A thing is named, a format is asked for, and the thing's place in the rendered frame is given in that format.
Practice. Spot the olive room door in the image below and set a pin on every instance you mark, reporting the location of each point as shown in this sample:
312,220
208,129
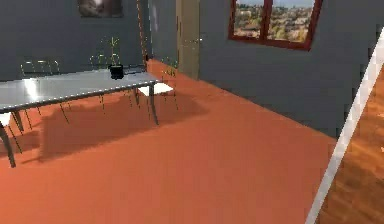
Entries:
188,38

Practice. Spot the house plant in black pot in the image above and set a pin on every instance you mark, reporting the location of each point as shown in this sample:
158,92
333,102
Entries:
116,70

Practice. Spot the red framed window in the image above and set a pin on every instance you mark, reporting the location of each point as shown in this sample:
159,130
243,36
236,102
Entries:
274,21

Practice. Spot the grey metal dining table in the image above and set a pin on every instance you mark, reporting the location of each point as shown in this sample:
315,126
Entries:
60,88

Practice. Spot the dark framed wall picture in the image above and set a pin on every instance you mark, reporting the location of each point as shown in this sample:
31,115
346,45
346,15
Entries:
100,8

